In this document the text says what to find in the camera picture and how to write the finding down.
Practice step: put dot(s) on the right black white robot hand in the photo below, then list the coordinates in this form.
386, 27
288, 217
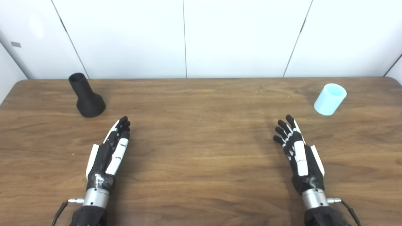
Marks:
309, 172

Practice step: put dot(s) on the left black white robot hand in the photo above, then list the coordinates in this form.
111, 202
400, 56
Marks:
102, 163

